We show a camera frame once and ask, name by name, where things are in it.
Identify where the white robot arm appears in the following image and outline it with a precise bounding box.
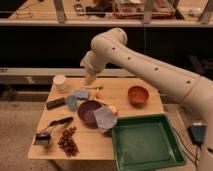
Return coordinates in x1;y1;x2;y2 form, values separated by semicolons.
80;28;213;171

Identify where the metal spoon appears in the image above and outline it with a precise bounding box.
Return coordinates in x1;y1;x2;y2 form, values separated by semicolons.
80;85;104;90

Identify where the orange carrot toy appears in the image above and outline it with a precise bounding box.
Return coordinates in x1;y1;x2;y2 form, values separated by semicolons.
95;92;104;100

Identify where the white paper cup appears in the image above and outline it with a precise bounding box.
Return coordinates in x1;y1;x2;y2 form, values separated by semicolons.
53;74;67;91

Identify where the purple bowl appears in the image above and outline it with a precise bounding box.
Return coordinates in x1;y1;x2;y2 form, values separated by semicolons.
77;100;101;124

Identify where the tan bread toy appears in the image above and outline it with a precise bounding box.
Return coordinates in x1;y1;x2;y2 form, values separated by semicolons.
105;104;118;115

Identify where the grey-blue cloth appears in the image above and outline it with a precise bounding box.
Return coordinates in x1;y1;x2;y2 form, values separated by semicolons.
94;107;117;133

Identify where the black rectangular block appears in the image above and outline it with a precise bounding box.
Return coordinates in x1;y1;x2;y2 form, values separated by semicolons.
46;98;65;110

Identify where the wooden table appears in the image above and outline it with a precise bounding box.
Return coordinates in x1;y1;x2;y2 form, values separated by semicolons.
28;78;164;160

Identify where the orange-red bowl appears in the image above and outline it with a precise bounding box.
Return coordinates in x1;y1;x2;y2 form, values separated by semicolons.
128;86;149;105

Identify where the bunch of dark grapes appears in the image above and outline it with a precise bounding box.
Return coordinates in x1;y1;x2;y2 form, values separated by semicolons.
58;127;79;156

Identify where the green plastic tray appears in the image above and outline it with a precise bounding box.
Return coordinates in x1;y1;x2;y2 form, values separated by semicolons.
112;114;186;171

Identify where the blue-black foot pedal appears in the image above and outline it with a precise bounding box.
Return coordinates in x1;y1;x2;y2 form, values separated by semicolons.
187;125;206;145

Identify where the black handled spatula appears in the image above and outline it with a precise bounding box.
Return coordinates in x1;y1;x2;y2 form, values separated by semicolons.
38;117;74;133

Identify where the black cable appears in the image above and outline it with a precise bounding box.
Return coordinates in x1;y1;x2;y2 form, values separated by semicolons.
170;126;201;168

